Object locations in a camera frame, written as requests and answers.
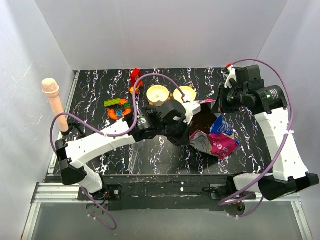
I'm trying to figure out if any black microphone tripod stand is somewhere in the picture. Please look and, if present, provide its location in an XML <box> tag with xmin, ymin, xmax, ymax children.
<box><xmin>61</xmin><ymin>120</ymin><xmax>86</xmax><ymax>138</ymax></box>

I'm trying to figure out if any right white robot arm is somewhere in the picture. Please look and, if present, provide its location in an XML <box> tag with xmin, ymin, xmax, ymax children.
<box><xmin>211</xmin><ymin>63</ymin><xmax>320</xmax><ymax>206</ymax></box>

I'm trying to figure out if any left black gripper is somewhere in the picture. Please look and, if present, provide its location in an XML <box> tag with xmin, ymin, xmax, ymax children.
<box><xmin>159</xmin><ymin>116</ymin><xmax>194</xmax><ymax>148</ymax></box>

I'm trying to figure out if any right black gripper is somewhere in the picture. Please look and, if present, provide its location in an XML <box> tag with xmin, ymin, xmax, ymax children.
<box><xmin>210</xmin><ymin>84</ymin><xmax>247</xmax><ymax>114</ymax></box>

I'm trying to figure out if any orange curved toy track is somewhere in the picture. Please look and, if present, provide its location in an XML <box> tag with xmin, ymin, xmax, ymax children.
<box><xmin>106</xmin><ymin>99</ymin><xmax>132</xmax><ymax>121</ymax></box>

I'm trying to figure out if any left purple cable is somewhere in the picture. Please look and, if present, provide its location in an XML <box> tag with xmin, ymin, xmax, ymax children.
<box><xmin>49</xmin><ymin>73</ymin><xmax>187</xmax><ymax>231</ymax></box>

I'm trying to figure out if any red toy block car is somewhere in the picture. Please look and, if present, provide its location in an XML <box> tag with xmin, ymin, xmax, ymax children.
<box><xmin>129</xmin><ymin>68</ymin><xmax>145</xmax><ymax>95</ymax></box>

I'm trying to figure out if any cream double pet bowl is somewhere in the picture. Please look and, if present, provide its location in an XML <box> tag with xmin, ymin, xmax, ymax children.
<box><xmin>146</xmin><ymin>85</ymin><xmax>197</xmax><ymax>107</ymax></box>

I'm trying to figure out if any pink microphone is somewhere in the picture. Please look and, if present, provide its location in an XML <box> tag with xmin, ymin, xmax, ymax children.
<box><xmin>41</xmin><ymin>78</ymin><xmax>69</xmax><ymax>133</ymax></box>

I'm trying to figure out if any aluminium frame rail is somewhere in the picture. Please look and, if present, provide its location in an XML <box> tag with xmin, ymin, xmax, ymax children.
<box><xmin>20</xmin><ymin>70</ymin><xmax>82</xmax><ymax>240</ymax></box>

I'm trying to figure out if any clear plastic scoop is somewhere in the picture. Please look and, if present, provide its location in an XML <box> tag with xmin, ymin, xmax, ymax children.
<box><xmin>127</xmin><ymin>140</ymin><xmax>145</xmax><ymax>174</ymax></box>

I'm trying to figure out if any green toy brick plate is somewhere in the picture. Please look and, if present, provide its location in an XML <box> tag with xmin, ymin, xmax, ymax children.
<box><xmin>103</xmin><ymin>98</ymin><xmax>122</xmax><ymax>108</ymax></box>

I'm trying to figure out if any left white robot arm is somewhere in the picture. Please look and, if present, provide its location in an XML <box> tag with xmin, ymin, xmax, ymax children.
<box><xmin>55</xmin><ymin>100</ymin><xmax>201</xmax><ymax>200</ymax></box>

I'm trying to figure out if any pink pet food bag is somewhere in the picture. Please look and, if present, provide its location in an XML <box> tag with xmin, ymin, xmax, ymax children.
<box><xmin>189</xmin><ymin>99</ymin><xmax>239</xmax><ymax>160</ymax></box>

